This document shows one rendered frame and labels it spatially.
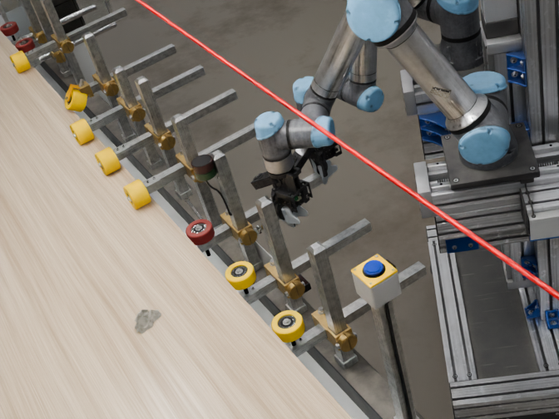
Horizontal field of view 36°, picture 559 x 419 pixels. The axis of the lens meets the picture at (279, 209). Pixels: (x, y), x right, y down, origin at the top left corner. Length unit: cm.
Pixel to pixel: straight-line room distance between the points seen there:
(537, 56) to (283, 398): 108
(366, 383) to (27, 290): 101
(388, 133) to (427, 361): 145
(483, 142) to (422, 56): 26
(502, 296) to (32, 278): 156
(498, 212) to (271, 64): 289
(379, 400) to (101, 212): 108
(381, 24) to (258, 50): 340
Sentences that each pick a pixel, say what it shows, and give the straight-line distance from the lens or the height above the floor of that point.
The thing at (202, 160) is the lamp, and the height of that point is 114.
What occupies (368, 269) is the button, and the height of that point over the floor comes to 123.
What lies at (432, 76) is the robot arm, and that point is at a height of 140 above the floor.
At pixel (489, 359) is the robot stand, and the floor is 21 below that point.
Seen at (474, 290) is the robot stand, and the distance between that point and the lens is 312.
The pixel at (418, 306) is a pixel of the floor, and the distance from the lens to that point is 338.
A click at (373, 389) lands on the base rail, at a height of 70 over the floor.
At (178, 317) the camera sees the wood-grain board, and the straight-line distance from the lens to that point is 229.
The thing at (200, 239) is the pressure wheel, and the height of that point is 90.
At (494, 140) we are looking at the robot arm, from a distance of 206.
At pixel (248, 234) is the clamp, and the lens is 253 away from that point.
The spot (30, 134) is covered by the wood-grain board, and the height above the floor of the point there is 90.
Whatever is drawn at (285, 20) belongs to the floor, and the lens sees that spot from 552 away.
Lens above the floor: 245
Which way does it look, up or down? 38 degrees down
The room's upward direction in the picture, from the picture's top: 17 degrees counter-clockwise
